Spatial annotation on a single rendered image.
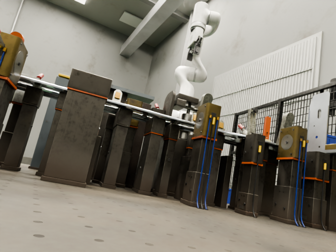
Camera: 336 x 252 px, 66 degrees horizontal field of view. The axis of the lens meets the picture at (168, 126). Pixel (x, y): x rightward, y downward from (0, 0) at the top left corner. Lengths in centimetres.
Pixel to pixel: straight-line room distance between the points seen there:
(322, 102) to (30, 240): 142
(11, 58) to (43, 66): 912
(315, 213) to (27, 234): 101
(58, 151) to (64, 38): 963
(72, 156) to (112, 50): 986
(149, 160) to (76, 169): 29
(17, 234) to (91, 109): 59
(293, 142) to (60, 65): 936
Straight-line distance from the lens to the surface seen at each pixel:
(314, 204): 113
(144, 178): 97
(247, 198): 98
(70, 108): 81
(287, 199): 103
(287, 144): 107
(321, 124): 148
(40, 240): 24
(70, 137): 79
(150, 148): 97
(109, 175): 94
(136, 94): 133
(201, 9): 159
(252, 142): 100
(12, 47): 84
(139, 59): 1083
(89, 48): 1038
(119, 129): 96
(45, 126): 131
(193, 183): 86
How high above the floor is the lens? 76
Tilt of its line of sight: 12 degrees up
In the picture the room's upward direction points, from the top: 11 degrees clockwise
